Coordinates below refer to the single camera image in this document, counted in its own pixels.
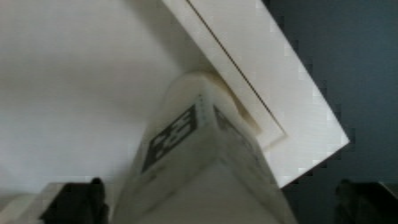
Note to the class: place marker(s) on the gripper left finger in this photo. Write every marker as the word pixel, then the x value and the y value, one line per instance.
pixel 78 206

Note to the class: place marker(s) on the white leg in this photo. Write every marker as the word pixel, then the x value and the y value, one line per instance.
pixel 201 181

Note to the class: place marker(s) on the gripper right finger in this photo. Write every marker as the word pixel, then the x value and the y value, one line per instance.
pixel 366 203

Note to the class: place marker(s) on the white U-shaped fence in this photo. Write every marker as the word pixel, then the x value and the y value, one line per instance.
pixel 252 41

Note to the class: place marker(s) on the white square tabletop part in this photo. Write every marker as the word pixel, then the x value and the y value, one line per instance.
pixel 78 102

